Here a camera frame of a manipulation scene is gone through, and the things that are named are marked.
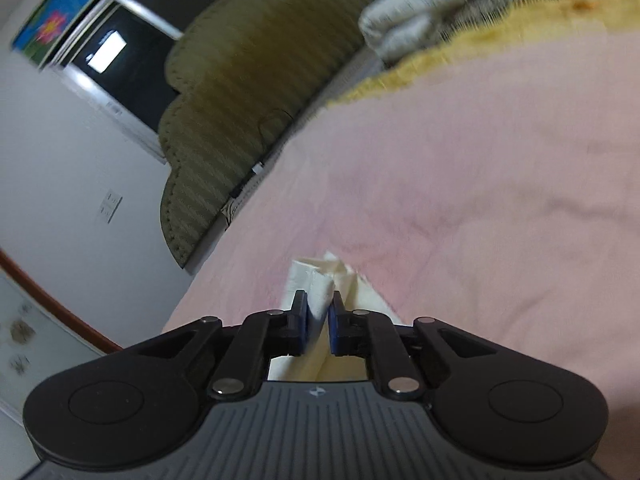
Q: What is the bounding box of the green padded headboard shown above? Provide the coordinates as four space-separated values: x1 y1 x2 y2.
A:
157 0 396 271

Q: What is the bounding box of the cream blanket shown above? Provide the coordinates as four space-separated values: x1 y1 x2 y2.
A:
267 250 407 382

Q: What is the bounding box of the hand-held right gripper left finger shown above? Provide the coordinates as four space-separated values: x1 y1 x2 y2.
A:
120 289 308 402

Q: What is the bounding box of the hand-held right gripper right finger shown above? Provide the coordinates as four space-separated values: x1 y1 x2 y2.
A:
326 290 501 402

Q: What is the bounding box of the pink floral blanket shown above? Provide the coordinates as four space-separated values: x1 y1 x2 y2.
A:
160 35 640 480

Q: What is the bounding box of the white flower-print wardrobe door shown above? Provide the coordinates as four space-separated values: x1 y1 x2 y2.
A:
0 270 103 413

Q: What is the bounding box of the wooden door frame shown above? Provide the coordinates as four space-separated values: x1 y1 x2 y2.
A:
0 249 122 354

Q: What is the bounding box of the yellow blanket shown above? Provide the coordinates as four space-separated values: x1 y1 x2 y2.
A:
326 0 640 108

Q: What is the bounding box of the flower wall poster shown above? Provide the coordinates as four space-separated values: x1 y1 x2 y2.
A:
12 0 138 66

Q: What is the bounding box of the dark window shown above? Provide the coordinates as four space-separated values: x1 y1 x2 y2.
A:
50 0 261 163

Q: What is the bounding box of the white pillow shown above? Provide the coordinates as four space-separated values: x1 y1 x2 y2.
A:
359 0 501 63

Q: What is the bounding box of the white wall switch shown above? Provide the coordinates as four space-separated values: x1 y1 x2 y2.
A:
96 189 124 224

